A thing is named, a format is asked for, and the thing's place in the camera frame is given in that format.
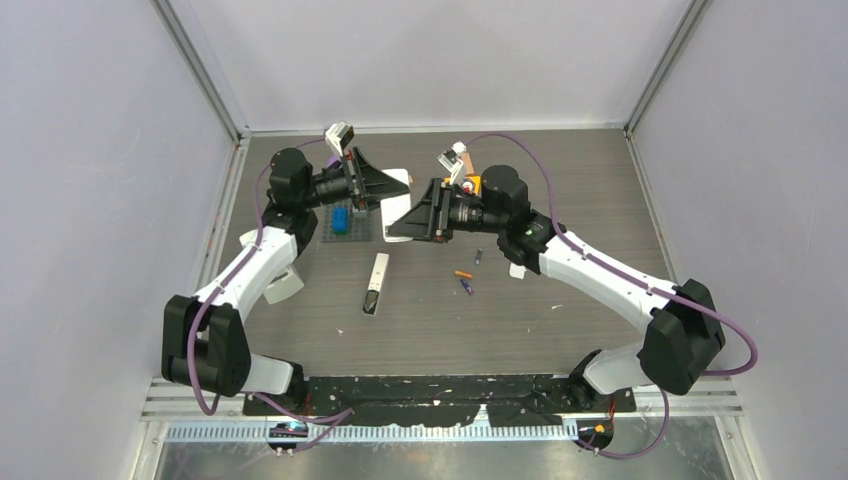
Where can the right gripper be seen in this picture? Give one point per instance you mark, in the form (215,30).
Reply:
(430,219)

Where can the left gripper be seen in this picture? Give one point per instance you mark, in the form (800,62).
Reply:
(371,184)

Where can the large white remote control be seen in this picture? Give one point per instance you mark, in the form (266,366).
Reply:
(394,208)

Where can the white battery cover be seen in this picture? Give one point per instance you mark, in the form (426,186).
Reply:
(516,271)

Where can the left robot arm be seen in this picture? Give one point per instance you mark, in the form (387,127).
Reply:
(204,344)

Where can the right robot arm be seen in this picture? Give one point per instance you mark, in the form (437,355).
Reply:
(679,337)

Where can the slim white remote control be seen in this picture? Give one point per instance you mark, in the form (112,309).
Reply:
(375,284)

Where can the blue lego brick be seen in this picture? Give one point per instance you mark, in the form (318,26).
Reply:
(340,221)

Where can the grey lego baseplate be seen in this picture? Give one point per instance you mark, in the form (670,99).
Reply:
(361,225)

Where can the orange toy board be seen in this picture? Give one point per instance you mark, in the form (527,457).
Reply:
(469,184)

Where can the thin wooden stick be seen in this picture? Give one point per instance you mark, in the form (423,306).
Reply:
(467,163)

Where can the purple battery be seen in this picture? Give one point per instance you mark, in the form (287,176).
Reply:
(467,286)

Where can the white metronome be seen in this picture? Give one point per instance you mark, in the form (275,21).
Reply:
(285,281)

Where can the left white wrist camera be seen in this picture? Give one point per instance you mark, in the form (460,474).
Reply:
(338,137)

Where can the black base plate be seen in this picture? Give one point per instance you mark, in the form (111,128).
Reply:
(446,401)

